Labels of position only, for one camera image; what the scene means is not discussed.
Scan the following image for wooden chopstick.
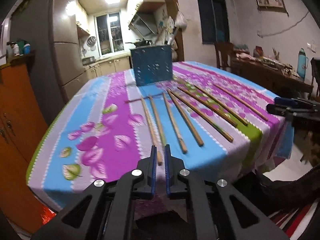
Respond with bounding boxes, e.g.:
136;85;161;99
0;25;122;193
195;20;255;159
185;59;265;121
140;97;163;166
214;85;268;121
148;95;166;148
168;90;234;142
178;87;238;127
167;90;204;147
163;93;187;154
194;85;248;126

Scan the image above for white plastic bag hanging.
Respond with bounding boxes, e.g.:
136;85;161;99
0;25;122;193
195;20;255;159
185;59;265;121
175;11;187;30

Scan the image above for kitchen window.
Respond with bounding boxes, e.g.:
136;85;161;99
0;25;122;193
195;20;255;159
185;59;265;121
95;12;124;56

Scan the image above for blue perforated utensil holder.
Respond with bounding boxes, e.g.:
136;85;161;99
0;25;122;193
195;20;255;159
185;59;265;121
130;44;173;86

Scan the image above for pink cloth on table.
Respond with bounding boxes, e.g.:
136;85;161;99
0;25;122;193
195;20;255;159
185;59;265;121
235;51;256;61

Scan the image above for dark window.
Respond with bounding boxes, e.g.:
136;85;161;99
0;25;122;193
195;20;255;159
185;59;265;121
197;0;229;44

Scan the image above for kitchen counter cabinets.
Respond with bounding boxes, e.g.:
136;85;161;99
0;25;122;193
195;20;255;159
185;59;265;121
85;55;131;79

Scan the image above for orange wooden cabinet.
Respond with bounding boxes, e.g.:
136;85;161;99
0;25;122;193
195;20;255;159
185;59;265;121
1;54;48;233

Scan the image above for grey refrigerator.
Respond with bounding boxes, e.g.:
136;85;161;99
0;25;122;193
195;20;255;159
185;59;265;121
10;0;88;124

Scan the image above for floral striped tablecloth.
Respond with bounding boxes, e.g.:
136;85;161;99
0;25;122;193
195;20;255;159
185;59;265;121
26;62;293;211

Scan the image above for wooden dining chair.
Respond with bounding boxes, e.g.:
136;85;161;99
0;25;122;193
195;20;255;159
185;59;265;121
214;42;234;70

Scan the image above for teal thermos bottle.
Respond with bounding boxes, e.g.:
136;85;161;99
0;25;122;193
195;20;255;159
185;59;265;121
297;48;309;79

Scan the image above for white wall cable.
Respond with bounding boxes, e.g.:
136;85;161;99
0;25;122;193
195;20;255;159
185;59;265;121
256;10;311;39

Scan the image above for steel range hood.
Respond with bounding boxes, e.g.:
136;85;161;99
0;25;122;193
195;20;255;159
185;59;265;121
129;12;158;38

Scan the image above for black wok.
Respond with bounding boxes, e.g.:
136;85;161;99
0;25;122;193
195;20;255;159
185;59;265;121
126;39;153;48

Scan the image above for dark wooden dining table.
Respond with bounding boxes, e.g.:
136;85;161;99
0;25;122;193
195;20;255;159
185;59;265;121
231;57;313;98

